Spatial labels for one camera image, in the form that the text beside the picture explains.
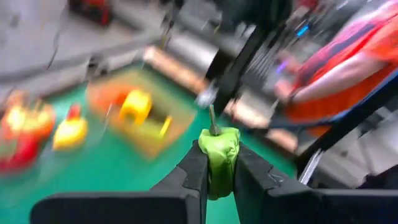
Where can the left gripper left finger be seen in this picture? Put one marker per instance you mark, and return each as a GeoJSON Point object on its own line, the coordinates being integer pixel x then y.
{"type": "Point", "coordinates": [140, 208]}

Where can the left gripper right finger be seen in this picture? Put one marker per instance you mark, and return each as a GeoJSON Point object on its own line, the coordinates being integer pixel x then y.
{"type": "Point", "coordinates": [295, 208]}

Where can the small yellow squash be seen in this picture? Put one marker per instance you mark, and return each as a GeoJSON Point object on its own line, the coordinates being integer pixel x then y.
{"type": "Point", "coordinates": [165, 126]}

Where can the small green pepper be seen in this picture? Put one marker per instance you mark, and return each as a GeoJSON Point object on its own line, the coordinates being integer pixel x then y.
{"type": "Point", "coordinates": [220, 155]}

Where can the yellow lemon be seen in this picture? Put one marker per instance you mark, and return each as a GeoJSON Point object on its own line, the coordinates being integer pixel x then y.
{"type": "Point", "coordinates": [70, 133]}

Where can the yellow bell pepper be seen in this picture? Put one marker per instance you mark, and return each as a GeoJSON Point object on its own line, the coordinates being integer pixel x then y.
{"type": "Point", "coordinates": [136, 104]}

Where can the large red orange tomato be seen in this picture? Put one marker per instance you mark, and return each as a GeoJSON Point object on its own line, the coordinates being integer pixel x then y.
{"type": "Point", "coordinates": [28, 121]}

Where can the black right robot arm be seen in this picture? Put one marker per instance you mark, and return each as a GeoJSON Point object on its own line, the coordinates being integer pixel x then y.
{"type": "Point", "coordinates": [236, 71]}

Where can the person's left forearm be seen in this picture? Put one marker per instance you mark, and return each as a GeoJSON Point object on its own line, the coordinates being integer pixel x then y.
{"type": "Point", "coordinates": [335, 81]}

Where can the clear plastic bin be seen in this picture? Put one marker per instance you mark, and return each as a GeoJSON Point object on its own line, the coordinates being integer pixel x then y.
{"type": "Point", "coordinates": [99, 130]}

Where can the wooden tray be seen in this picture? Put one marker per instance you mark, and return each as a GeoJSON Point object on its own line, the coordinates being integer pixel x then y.
{"type": "Point", "coordinates": [174, 121]}

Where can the person's left hand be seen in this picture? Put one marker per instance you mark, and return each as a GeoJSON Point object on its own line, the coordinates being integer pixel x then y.
{"type": "Point", "coordinates": [283, 90]}

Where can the person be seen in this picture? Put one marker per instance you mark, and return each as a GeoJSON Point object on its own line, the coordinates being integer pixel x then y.
{"type": "Point", "coordinates": [373, 40]}

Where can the red black crate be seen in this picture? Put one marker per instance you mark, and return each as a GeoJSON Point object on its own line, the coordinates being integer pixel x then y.
{"type": "Point", "coordinates": [93, 9]}

